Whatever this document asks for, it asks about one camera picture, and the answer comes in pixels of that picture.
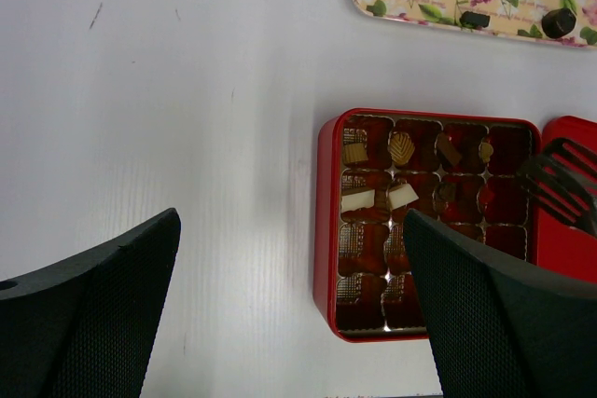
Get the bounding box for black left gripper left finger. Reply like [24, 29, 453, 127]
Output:
[1, 208, 181, 397]

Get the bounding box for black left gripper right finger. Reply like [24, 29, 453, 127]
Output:
[403, 211, 596, 397]

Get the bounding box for red box lid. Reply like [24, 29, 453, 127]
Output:
[533, 116, 596, 283]

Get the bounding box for small dark square chocolate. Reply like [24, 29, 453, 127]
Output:
[436, 182, 457, 204]

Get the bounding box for metal tweezers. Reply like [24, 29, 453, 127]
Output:
[517, 137, 596, 237]

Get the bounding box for white chocolate piece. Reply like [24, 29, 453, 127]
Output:
[387, 183, 419, 210]
[340, 188, 376, 213]

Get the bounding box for tan chocolate piece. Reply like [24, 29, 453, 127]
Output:
[479, 142, 493, 165]

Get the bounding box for dark chocolate piece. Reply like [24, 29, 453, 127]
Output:
[436, 132, 462, 167]

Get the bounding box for ridged caramel chocolate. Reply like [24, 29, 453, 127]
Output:
[389, 132, 415, 167]

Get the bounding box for brown chocolate piece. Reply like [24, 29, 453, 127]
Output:
[342, 142, 368, 166]

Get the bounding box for red chocolate box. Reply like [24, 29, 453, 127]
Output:
[313, 108, 541, 342]

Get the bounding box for black rectangular chocolate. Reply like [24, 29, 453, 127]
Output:
[459, 11, 491, 30]

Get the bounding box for round dark chocolate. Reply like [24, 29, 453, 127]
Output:
[541, 7, 576, 39]

